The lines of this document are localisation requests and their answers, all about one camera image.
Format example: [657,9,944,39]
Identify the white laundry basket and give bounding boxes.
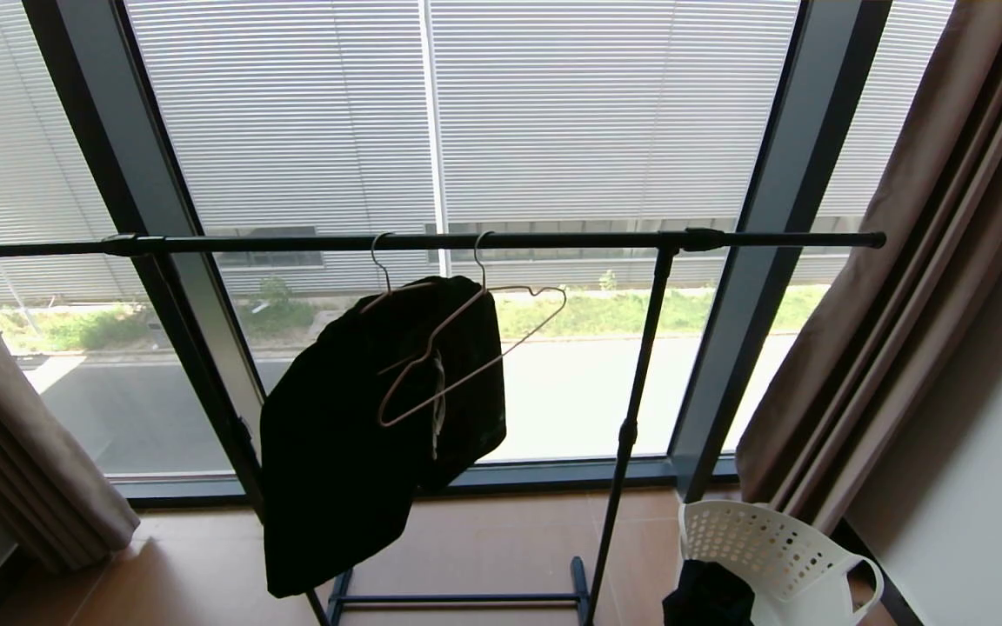
[679,500,885,626]

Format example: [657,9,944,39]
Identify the pink clothes hanger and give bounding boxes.
[360,232,437,314]
[377,230,568,429]

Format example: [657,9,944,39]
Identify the black clothes rack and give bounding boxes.
[0,229,887,626]

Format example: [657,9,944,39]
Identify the brown curtain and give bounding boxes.
[736,0,1002,533]
[0,270,141,575]

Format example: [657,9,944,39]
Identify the heap of clothes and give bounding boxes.
[662,559,756,626]

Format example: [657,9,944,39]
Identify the black shorts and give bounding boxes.
[259,276,508,599]

